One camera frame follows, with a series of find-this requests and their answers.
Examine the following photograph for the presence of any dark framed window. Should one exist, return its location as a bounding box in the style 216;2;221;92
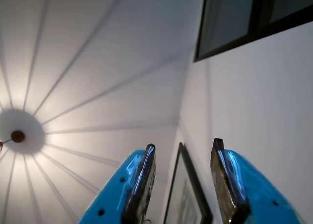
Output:
193;0;313;63

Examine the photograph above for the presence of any dark framed wall picture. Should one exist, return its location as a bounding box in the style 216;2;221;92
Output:
163;142;214;224

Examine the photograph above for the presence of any gripper finger with pad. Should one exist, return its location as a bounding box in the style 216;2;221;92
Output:
77;143;157;224
209;137;306;224

